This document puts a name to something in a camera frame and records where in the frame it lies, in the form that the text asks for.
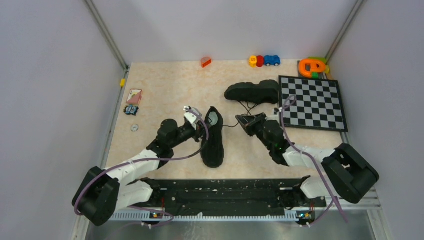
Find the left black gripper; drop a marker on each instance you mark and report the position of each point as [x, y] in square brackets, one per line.
[201, 129]

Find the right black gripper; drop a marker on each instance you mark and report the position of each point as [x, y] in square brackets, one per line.
[245, 120]

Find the black shoe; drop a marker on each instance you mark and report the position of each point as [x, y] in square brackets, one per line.
[266, 91]
[212, 149]

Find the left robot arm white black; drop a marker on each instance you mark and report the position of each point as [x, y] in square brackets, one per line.
[104, 191]

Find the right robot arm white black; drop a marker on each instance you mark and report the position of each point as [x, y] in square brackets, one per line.
[342, 171]

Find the yellow toy cylinder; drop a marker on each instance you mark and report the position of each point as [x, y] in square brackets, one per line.
[252, 61]

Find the black white checkerboard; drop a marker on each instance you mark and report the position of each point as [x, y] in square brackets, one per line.
[318, 104]

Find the red toy cylinder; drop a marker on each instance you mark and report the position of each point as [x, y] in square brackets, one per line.
[259, 61]

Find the blue toy car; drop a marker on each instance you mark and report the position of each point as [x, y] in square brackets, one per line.
[271, 60]

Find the small round metal disc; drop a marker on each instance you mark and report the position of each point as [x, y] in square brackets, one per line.
[134, 127]

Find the orange toy brick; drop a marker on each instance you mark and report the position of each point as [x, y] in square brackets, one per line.
[205, 61]

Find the small blue black toy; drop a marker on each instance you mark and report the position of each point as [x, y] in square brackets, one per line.
[131, 110]

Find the pink triangle card box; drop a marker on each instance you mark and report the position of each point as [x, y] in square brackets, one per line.
[134, 96]

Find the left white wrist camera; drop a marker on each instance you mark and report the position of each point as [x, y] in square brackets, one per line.
[192, 115]

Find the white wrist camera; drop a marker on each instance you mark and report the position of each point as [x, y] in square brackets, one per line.
[192, 115]
[275, 116]

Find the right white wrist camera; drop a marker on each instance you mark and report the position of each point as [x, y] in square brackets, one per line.
[275, 116]

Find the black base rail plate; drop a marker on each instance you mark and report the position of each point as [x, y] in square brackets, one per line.
[228, 197]

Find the orange ring toy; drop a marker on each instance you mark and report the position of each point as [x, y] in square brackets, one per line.
[311, 68]

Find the yellow clip on rail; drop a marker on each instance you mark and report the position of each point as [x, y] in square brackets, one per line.
[122, 82]

